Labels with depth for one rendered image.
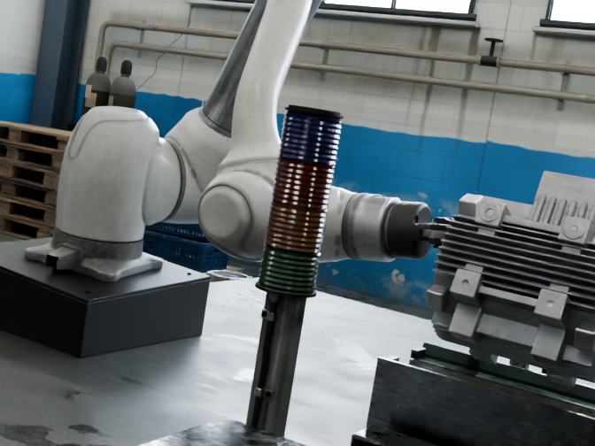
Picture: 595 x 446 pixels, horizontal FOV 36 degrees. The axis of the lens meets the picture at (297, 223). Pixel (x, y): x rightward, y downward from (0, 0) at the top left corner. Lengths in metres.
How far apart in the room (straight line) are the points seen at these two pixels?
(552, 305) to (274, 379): 0.31
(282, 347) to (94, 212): 0.68
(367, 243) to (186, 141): 0.55
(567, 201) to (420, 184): 6.07
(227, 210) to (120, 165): 0.51
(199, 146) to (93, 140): 0.19
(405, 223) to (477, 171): 5.86
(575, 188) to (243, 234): 0.40
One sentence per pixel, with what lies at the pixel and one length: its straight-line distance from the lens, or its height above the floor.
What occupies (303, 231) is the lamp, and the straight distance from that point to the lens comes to 0.90.
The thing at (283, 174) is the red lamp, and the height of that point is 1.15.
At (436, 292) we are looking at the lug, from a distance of 1.08.
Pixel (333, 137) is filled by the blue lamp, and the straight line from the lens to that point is 0.90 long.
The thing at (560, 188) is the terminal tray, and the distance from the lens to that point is 1.13.
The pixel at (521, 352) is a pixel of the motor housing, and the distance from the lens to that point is 1.10.
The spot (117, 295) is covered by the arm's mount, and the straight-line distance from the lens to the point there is 1.46.
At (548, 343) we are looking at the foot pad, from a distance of 1.05.
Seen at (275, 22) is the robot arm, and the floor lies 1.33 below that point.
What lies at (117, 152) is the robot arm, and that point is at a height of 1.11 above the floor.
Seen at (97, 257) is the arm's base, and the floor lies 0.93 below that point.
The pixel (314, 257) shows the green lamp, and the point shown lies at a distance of 0.91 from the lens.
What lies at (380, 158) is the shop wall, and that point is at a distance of 7.33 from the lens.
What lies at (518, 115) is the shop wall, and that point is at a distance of 6.95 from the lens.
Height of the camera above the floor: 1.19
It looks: 6 degrees down
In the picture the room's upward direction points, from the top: 9 degrees clockwise
